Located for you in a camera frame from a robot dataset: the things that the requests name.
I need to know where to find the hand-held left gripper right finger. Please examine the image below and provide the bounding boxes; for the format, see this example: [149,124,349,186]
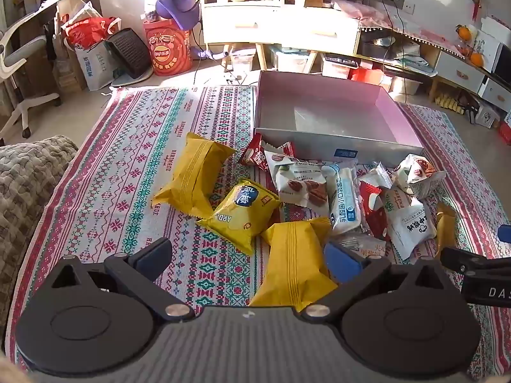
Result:
[300,241,460,323]

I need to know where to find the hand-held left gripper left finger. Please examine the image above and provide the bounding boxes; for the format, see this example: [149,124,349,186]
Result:
[40,237,196,322]

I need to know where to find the pink snack packet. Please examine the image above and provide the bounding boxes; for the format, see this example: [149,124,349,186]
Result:
[331,232,389,262]

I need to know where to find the orange snack packet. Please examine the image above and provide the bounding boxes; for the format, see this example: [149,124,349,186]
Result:
[434,203,458,249]

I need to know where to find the yellow long snack packet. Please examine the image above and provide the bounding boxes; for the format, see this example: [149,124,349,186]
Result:
[152,132,237,219]
[248,217,339,312]

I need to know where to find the white packet black characters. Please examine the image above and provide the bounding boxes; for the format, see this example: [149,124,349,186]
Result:
[382,189,439,261]

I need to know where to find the white pecan snack packet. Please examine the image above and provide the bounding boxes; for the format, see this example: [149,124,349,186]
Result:
[392,154,448,201]
[264,149,331,209]

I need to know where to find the yellow chips packet blue label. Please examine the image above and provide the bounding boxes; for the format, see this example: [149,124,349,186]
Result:
[197,179,283,257]

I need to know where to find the pink silver cardboard box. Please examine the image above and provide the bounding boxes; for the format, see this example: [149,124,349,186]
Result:
[253,71,424,165]

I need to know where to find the silver snack packet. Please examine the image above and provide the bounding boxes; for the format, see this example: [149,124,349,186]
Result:
[356,163,394,191]

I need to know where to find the patterned woven mat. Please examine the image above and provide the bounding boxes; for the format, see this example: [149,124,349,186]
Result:
[4,86,511,379]

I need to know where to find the small red white snack packet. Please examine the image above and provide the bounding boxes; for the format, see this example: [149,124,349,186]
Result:
[263,142,297,161]

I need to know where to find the yellow toy rack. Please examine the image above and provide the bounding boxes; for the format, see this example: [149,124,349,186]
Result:
[436,93,466,115]

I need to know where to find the grey knitted blanket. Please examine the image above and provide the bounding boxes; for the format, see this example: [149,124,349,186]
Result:
[0,135,79,258]

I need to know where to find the low wooden media stand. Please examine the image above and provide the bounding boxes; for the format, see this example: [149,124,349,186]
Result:
[356,24,511,114]

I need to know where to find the red box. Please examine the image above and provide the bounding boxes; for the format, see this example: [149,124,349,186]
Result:
[350,65,385,87]

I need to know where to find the white paper bag blue print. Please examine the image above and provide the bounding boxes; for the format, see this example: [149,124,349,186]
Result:
[74,41,121,91]

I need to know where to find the black flat device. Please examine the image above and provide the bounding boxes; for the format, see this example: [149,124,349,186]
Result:
[324,53,359,67]

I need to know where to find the black perforated basket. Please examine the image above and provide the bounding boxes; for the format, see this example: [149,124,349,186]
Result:
[107,28,155,81]

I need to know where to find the red round bucket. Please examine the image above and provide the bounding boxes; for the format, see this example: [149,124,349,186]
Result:
[143,18,193,77]

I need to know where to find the clear plastic storage bin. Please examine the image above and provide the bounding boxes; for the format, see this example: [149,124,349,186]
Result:
[231,49,257,73]
[275,47,311,73]

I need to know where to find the red plastic bag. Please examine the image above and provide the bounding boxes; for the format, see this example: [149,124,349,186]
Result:
[61,15,121,47]

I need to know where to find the white office chair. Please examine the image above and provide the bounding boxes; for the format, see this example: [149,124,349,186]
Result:
[0,11,61,138]

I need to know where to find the pink tasselled cloth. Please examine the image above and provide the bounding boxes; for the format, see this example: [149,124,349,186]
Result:
[331,0,464,54]

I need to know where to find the white wooden cabinet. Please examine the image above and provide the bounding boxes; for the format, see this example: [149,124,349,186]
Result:
[201,0,361,70]

